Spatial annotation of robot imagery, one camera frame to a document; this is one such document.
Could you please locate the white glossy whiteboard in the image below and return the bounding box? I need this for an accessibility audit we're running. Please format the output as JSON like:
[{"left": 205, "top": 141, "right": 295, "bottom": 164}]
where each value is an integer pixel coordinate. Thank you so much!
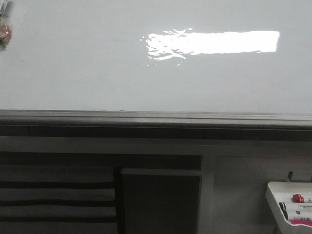
[{"left": 0, "top": 0, "right": 312, "bottom": 114}]

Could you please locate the dark grey panel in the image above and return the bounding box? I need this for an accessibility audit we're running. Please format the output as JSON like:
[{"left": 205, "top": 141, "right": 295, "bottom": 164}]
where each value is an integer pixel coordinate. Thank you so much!
[{"left": 121, "top": 168, "right": 201, "bottom": 234}]

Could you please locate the grey black striped slatted panel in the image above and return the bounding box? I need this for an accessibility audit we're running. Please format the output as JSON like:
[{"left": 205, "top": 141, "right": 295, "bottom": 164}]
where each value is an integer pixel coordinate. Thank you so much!
[{"left": 0, "top": 166, "right": 120, "bottom": 234}]

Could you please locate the black capped marker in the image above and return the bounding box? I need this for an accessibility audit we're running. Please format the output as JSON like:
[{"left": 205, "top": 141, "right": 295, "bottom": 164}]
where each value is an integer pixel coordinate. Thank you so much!
[{"left": 278, "top": 202, "right": 312, "bottom": 219}]

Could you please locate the white plastic marker tray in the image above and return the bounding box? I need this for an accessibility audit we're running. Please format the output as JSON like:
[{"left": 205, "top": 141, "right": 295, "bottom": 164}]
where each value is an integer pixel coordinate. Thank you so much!
[{"left": 266, "top": 181, "right": 312, "bottom": 234}]

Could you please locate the red capped marker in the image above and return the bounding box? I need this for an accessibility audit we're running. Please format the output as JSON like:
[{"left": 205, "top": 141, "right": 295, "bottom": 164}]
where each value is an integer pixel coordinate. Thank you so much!
[{"left": 292, "top": 194, "right": 312, "bottom": 203}]

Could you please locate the grey aluminium whiteboard tray rail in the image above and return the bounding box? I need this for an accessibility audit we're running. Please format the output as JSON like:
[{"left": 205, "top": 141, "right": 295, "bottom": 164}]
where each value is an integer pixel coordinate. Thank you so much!
[{"left": 0, "top": 110, "right": 312, "bottom": 142}]

